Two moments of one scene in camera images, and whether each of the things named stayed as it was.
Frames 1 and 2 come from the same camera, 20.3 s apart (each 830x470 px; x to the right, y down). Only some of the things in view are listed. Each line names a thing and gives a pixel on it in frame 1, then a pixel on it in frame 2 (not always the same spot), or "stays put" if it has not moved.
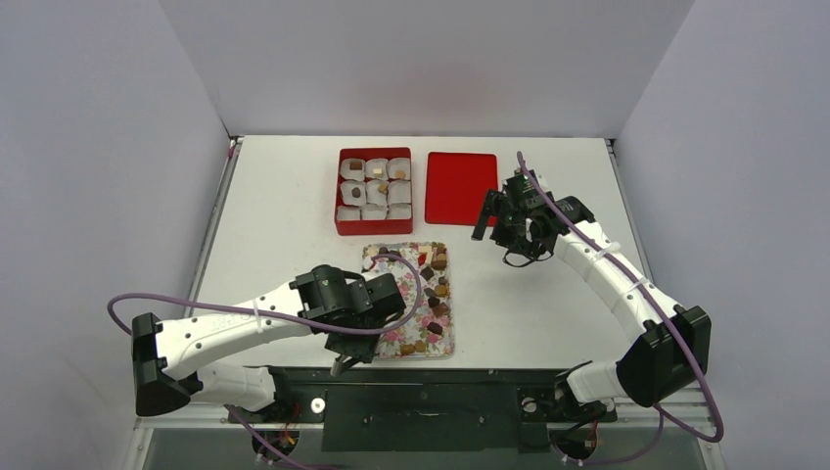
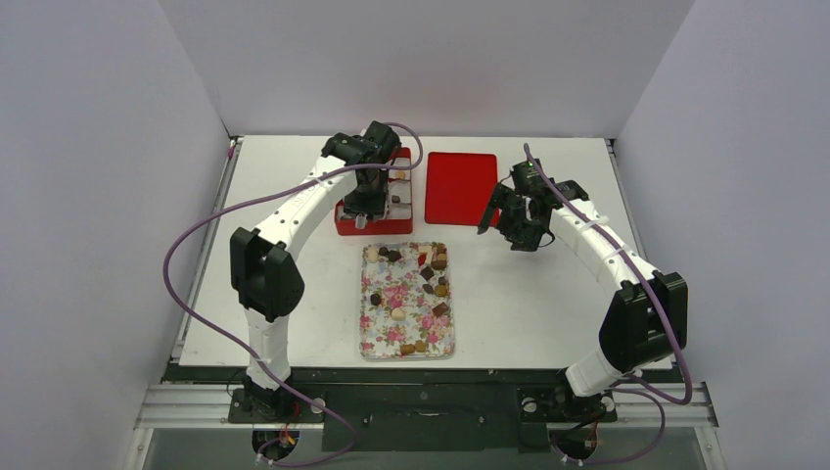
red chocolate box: [374, 192] stays put
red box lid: [457, 186] stays put
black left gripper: [360, 351] → [373, 207]
